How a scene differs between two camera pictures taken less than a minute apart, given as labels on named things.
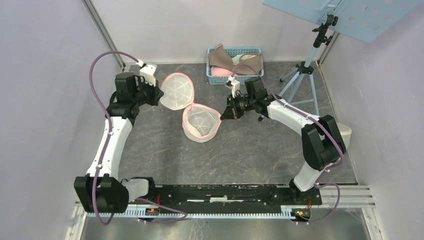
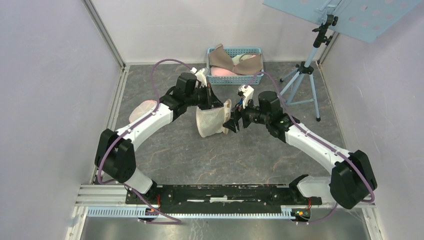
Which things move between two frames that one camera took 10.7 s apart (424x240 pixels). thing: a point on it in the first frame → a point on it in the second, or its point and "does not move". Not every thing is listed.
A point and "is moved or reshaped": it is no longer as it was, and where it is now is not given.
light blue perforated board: (371, 20) does not move
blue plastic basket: (218, 80) does not move
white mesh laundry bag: (200, 124) is moved or reshaped
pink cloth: (215, 71) does not move
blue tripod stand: (302, 90) does not move
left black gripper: (158, 94) → (211, 101)
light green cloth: (239, 58) does not move
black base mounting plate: (227, 197) does not move
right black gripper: (229, 113) → (233, 125)
